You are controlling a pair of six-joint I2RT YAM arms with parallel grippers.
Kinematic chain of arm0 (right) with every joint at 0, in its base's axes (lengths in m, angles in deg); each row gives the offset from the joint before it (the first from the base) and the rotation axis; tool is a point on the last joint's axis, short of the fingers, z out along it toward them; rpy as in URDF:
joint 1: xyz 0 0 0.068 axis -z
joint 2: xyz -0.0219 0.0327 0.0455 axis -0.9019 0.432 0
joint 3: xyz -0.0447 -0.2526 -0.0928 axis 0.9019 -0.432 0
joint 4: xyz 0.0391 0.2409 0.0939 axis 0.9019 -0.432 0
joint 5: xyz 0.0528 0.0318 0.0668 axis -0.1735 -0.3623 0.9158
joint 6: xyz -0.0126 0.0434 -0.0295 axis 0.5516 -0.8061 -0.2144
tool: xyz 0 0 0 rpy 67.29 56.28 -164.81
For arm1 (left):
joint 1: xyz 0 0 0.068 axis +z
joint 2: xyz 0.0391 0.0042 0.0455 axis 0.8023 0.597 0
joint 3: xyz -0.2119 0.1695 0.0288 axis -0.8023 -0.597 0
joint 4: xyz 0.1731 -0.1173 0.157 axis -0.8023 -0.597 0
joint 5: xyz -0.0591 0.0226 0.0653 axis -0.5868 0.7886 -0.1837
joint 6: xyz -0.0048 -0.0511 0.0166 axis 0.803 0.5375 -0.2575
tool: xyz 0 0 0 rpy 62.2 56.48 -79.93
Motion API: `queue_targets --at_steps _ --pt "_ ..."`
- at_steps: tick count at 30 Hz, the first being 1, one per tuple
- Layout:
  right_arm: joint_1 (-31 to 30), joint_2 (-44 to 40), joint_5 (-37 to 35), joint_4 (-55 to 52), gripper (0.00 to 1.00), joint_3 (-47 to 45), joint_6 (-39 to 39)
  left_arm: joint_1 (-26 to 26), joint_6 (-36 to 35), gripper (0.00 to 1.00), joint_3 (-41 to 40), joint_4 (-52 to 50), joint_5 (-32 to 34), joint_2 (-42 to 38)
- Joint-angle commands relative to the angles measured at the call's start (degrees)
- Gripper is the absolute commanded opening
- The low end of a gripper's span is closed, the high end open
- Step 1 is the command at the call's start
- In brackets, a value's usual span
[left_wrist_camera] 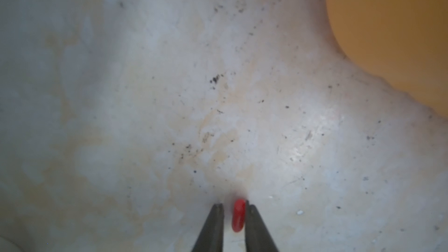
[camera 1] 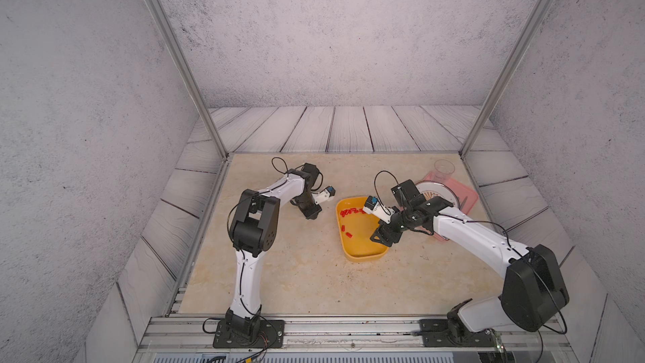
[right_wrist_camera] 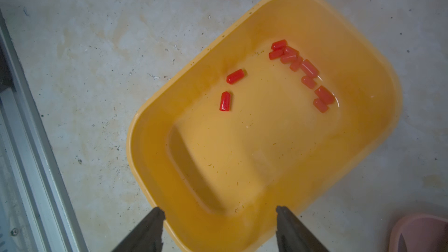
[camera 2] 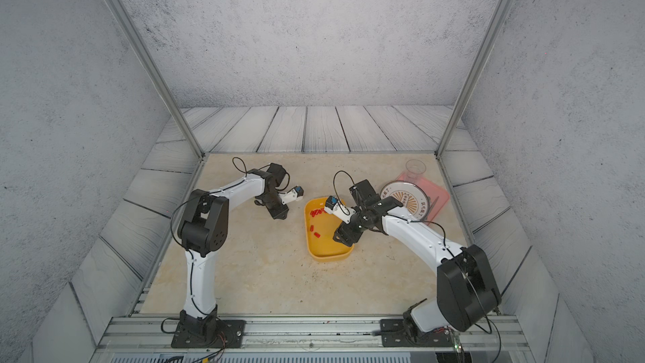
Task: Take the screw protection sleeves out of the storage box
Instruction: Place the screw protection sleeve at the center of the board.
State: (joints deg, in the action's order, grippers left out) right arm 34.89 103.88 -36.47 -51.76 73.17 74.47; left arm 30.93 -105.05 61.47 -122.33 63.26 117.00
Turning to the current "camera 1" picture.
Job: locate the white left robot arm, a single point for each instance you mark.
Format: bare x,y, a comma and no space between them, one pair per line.
254,230

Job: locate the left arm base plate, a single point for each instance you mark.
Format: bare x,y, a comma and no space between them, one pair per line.
259,334

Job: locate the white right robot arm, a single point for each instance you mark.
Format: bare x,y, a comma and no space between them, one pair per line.
533,289

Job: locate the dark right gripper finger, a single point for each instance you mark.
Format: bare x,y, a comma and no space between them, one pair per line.
376,238
389,243

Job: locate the aluminium corner post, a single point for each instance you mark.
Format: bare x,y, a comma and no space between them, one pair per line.
163,24
530,28

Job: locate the round printed white plate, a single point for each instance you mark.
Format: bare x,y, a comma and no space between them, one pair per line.
444,193

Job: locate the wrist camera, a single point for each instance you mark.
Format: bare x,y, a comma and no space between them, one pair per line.
324,195
375,207

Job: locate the aluminium corner post left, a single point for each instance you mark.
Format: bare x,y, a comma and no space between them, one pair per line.
163,24

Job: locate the aluminium front rail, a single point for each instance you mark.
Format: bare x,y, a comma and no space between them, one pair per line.
311,338

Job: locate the yellow plastic storage box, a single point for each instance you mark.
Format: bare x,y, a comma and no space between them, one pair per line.
361,225

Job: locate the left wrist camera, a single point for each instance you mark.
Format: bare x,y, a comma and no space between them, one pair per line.
324,195

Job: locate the clear plastic cup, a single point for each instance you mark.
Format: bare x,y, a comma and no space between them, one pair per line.
443,170

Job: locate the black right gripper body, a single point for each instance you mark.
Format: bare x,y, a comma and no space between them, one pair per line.
400,223

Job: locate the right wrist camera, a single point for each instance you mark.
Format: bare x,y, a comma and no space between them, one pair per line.
375,207

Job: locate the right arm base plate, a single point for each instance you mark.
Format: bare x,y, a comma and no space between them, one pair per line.
437,333

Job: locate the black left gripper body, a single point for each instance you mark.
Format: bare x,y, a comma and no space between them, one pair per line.
308,207

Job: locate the aluminium corner post right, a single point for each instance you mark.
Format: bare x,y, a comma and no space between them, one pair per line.
530,28

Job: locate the pink plastic tray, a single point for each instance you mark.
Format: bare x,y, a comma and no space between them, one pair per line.
461,195

